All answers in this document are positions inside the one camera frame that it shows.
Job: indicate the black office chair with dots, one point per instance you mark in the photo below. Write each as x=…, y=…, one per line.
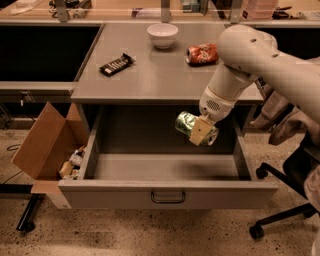
x=296, y=168

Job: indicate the white ceramic bowl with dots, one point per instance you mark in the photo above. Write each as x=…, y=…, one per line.
x=162, y=35

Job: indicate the black drawer handle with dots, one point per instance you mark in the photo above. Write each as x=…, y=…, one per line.
x=168, y=197

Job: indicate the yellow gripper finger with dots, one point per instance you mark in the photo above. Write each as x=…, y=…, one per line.
x=201, y=131

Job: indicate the brown cardboard box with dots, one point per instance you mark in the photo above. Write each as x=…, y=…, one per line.
x=50, y=142

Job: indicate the crushed green soda can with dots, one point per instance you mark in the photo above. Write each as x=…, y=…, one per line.
x=185, y=122

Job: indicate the grey open top drawer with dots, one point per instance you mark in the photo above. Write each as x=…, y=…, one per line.
x=136, y=150

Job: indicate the black snack bar wrapper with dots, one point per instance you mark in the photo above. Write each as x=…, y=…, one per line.
x=116, y=65

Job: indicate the trash items in box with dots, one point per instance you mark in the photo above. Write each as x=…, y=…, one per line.
x=70, y=169

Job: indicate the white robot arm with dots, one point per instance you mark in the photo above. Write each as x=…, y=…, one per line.
x=245, y=54

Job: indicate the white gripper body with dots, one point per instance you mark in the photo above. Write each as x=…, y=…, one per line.
x=215, y=107

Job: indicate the crushed orange soda can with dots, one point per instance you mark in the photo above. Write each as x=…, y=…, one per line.
x=202, y=54

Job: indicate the grey metal cabinet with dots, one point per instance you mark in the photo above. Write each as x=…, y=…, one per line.
x=158, y=77

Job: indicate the black table leg base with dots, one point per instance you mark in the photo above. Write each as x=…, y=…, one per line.
x=26, y=223

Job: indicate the pink storage box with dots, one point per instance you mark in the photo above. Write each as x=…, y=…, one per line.
x=258, y=9

